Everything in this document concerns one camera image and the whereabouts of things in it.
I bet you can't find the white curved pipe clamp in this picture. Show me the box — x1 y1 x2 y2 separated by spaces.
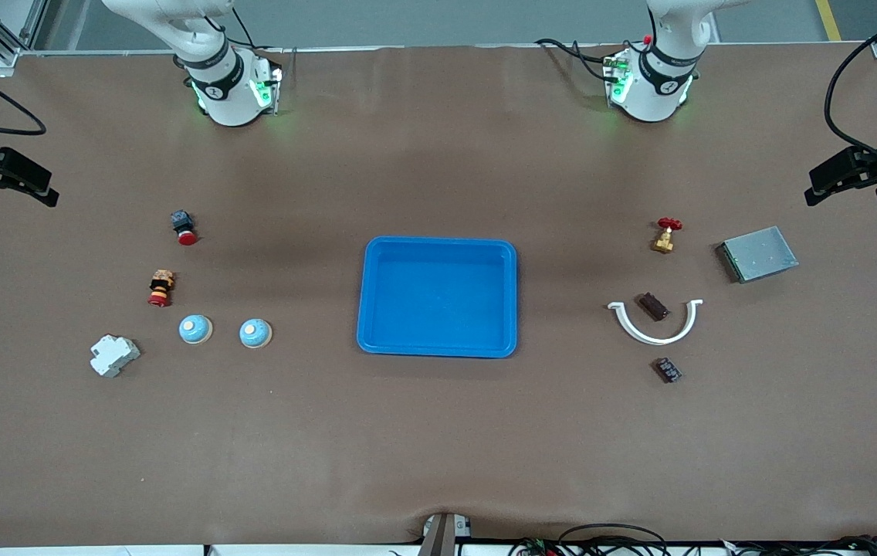
608 299 704 346

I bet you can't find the blue dome call bell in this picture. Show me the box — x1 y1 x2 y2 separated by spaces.
179 314 214 345
239 318 273 350

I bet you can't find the red emergency stop button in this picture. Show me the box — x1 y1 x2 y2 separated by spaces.
170 210 199 246

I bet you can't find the blue plastic tray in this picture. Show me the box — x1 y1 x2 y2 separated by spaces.
356 236 518 359

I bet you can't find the table cover sheet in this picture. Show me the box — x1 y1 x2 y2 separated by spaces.
0 42 877 545

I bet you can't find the grey table edge clamp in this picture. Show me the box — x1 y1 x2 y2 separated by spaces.
417 512 474 556

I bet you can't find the grey metal box module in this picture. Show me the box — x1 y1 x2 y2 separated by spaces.
715 225 800 284

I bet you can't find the brass valve red handle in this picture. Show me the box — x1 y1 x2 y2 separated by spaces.
650 217 683 254

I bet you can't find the red yellow push button switch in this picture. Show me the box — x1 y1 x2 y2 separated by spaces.
147 269 176 308

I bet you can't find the white circuit breaker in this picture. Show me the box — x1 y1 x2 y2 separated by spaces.
90 334 141 378

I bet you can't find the black left arm base cable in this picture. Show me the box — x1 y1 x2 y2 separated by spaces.
535 37 617 82

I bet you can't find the tangled black cable bundle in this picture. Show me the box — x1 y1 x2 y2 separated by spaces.
508 524 877 556

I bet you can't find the dark brown electrolytic capacitor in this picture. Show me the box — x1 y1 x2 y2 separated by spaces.
637 292 671 321

